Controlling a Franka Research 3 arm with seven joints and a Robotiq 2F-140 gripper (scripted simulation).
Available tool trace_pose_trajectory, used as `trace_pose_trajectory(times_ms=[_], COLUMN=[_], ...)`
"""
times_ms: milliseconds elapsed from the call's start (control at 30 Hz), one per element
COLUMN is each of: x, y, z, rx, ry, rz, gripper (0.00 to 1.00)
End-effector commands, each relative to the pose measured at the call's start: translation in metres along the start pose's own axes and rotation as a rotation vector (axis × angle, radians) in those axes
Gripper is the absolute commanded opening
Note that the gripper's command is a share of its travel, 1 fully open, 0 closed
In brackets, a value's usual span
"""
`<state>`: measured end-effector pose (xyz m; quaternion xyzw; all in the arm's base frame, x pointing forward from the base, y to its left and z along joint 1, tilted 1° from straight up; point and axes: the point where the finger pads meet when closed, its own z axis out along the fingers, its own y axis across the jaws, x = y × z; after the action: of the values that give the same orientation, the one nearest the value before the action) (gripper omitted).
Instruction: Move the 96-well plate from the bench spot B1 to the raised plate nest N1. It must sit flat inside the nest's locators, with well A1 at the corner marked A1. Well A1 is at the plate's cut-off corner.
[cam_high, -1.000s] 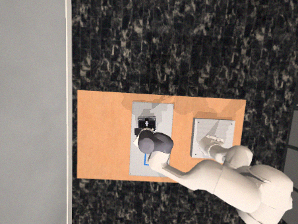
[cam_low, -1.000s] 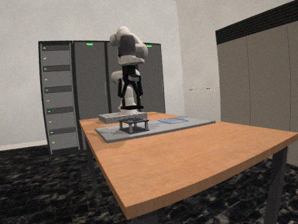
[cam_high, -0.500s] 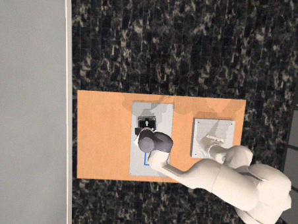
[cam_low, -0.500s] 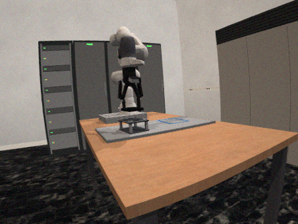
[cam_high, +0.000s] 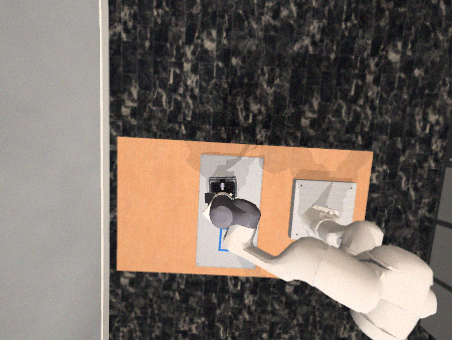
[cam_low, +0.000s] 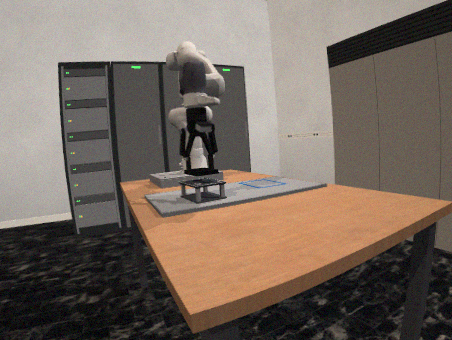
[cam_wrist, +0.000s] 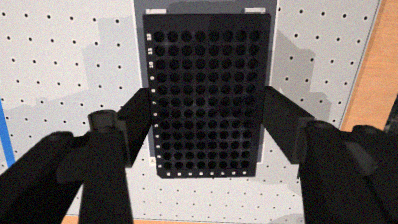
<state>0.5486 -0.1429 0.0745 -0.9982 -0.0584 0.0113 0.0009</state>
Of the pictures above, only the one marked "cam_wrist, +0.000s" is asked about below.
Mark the dark grey plate nest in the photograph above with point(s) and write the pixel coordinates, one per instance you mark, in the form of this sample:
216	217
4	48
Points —
140	7

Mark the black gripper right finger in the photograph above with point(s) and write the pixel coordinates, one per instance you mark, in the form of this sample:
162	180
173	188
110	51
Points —
333	190

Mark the black well plate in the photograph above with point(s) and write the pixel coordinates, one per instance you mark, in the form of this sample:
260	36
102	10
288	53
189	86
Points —
186	54

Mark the light grey perforated base plate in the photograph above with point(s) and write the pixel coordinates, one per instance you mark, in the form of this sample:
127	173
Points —
61	60

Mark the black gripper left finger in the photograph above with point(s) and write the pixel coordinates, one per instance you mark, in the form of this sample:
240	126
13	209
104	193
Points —
41	185

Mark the blue tape outline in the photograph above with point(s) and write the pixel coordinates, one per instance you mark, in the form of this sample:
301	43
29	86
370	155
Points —
5	139

